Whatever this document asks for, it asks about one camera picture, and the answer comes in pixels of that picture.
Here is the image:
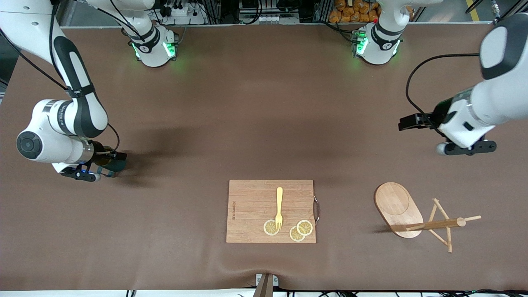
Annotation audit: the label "dark green cup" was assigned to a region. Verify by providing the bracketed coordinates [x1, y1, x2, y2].
[96, 146, 127, 178]

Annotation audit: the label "wooden peg rack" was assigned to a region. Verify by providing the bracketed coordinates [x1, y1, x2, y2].
[390, 198, 482, 253]

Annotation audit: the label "oval wooden base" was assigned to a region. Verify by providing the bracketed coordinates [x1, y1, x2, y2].
[374, 182, 424, 239]

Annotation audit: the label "brown table cover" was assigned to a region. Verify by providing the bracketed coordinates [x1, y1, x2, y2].
[0, 23, 528, 291]

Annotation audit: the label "orange snack bags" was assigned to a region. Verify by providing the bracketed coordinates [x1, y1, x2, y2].
[329, 0, 382, 23]

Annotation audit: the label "wooden cutting board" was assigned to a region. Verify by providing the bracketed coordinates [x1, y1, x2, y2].
[226, 179, 321, 244]

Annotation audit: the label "yellow fork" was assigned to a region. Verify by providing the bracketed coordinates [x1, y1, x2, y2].
[275, 187, 284, 231]

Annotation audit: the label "white power strip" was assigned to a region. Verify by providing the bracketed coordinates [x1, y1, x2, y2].
[161, 0, 207, 25]

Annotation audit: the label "grey socket strip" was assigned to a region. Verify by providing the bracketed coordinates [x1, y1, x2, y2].
[239, 14, 299, 24]

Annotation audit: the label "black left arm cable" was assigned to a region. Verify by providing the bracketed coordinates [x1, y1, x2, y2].
[405, 52, 481, 132]

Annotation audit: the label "camera pole bracket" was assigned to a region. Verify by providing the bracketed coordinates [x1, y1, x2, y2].
[252, 273, 279, 297]

